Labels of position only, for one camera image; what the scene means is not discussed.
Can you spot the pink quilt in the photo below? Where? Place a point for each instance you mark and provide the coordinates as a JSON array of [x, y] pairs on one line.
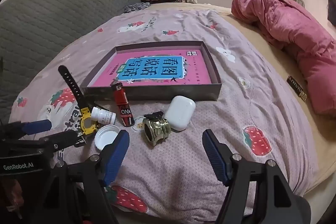
[[283, 24]]

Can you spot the white pill bottle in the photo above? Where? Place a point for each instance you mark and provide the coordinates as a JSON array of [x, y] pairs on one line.
[[103, 115]]

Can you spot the white earbuds case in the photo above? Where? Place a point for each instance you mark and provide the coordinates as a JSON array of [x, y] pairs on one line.
[[179, 112]]

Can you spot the black and yellow wristwatch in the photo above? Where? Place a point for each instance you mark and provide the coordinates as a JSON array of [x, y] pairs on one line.
[[71, 83]]

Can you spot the pink book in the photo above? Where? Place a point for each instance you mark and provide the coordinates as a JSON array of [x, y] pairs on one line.
[[157, 69]]

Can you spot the black and gold tag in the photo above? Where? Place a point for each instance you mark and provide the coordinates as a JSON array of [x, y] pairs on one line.
[[296, 87]]

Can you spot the small black plastic piece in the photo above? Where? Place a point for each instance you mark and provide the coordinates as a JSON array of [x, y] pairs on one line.
[[153, 115]]

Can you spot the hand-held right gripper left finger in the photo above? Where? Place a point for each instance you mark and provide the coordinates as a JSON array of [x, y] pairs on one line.
[[115, 158]]

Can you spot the strawberry printed blanket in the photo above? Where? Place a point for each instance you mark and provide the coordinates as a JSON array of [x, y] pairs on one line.
[[236, 108]]

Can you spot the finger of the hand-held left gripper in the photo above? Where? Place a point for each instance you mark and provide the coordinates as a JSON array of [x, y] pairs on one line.
[[36, 126], [61, 140]]

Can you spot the brass threaded fitting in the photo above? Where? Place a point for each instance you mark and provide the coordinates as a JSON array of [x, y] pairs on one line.
[[157, 129]]

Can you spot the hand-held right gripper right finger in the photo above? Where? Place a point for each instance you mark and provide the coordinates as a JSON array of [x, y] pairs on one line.
[[215, 158]]

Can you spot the beige bed sheet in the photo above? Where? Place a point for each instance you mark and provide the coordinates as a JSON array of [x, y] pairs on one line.
[[278, 56]]

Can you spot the white bottle cap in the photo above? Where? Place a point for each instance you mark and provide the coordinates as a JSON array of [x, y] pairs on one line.
[[105, 137]]

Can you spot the grey quilted cover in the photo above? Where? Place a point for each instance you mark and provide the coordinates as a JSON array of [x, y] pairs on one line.
[[52, 16]]

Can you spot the shallow grey cardboard box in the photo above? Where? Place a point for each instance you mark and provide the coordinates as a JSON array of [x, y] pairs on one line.
[[147, 94]]

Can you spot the dark patterned cloth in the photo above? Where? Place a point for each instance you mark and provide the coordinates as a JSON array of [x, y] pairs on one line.
[[136, 7]]

